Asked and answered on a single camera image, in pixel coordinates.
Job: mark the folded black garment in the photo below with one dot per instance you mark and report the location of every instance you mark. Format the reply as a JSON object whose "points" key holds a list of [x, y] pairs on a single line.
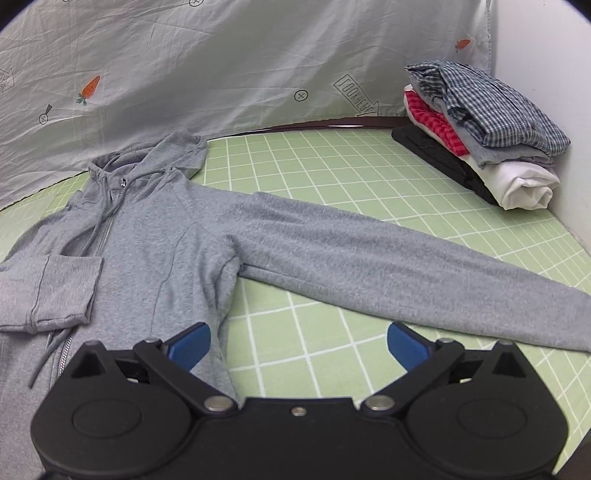
{"points": [[431, 147]]}

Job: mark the folded blue plaid shirt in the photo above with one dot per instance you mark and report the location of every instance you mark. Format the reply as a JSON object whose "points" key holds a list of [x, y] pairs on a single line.
{"points": [[498, 106]]}

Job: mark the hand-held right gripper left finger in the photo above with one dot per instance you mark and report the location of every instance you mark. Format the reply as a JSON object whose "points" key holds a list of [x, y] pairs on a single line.
{"points": [[189, 345]]}

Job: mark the grey zip hoodie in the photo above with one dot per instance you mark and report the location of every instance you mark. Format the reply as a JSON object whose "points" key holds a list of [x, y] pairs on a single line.
{"points": [[152, 258]]}

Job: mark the folded grey garment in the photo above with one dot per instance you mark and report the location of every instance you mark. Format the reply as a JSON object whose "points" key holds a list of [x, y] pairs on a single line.
{"points": [[482, 151]]}

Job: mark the folded red striped garment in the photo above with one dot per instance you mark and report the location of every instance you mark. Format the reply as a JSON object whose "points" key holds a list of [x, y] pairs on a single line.
{"points": [[431, 121]]}

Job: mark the folded white garment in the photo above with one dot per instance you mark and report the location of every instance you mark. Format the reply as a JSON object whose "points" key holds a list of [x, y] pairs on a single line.
{"points": [[521, 185]]}

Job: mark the white carrot print sheet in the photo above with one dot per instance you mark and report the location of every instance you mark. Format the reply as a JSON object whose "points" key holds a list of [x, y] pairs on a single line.
{"points": [[231, 69]]}

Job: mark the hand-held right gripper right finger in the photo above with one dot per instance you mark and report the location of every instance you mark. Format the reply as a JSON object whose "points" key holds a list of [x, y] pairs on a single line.
{"points": [[406, 345]]}

